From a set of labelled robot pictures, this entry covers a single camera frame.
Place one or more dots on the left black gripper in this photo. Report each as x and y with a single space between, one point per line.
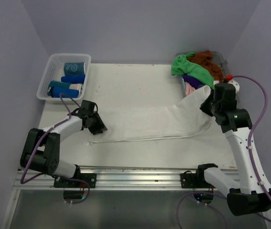
100 125

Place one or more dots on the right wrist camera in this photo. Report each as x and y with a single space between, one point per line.
229 79

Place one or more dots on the clear plastic bin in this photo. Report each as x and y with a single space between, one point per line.
219 60

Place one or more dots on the pink towel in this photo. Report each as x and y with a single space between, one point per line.
189 89

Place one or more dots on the white plastic basket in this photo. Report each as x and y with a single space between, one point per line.
54 70

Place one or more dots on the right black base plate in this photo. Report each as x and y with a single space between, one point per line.
194 180

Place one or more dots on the brown towel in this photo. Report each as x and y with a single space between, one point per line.
205 59

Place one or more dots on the blue rolled towel front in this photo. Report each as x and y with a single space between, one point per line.
56 92

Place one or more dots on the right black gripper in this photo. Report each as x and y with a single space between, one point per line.
204 107

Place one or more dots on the dark blue rolled towel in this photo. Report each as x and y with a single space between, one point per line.
73 79

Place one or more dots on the purple towel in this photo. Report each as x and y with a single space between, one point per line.
195 83

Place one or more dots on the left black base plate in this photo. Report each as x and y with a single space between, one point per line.
83 180

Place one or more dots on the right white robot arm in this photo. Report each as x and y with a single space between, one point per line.
252 194

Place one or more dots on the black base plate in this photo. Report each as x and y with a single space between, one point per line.
83 180
194 180

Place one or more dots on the white towel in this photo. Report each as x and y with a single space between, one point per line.
181 120

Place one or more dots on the green towel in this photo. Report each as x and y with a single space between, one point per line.
181 65

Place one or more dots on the aluminium mounting rail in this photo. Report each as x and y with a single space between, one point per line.
121 179

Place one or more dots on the teal and cream rolled towel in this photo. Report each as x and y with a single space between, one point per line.
76 86

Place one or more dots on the teal rolled towel with swirl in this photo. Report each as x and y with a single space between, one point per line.
74 68

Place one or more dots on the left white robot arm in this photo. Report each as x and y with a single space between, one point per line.
41 152

